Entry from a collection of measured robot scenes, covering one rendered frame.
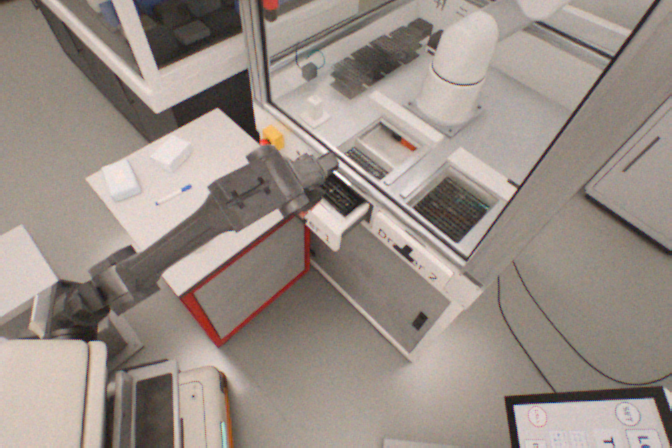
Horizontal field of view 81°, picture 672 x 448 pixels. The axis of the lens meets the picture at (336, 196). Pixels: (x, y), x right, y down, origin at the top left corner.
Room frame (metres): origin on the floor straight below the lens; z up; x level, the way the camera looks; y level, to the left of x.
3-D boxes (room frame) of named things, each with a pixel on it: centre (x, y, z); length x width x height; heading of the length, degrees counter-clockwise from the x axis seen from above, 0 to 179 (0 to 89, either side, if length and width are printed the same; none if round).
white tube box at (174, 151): (0.96, 0.64, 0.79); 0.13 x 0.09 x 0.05; 159
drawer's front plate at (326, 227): (0.70, 0.09, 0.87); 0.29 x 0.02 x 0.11; 49
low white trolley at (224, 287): (0.84, 0.50, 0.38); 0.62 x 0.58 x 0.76; 49
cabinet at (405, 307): (1.14, -0.36, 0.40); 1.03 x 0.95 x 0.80; 49
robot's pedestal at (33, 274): (0.41, 1.03, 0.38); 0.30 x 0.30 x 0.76; 50
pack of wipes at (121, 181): (0.82, 0.78, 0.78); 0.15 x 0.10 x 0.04; 36
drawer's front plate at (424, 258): (0.60, -0.25, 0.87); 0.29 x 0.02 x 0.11; 49
